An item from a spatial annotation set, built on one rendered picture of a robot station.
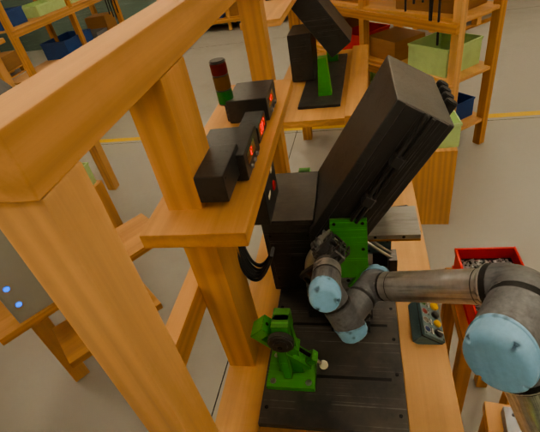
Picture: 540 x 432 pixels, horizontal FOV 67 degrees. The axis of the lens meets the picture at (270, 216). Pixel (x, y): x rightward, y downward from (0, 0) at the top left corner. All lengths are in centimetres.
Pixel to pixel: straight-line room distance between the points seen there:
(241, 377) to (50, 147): 105
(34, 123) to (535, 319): 77
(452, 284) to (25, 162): 80
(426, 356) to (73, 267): 110
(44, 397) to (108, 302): 234
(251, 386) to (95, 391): 154
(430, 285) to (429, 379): 46
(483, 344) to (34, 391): 266
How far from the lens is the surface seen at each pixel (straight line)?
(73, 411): 280
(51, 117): 57
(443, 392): 137
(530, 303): 82
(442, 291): 97
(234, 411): 139
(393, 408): 132
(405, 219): 151
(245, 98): 132
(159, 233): 94
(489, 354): 79
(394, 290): 104
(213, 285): 115
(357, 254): 134
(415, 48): 391
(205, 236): 90
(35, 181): 54
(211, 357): 262
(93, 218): 61
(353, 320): 104
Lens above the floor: 208
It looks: 37 degrees down
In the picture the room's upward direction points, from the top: 12 degrees counter-clockwise
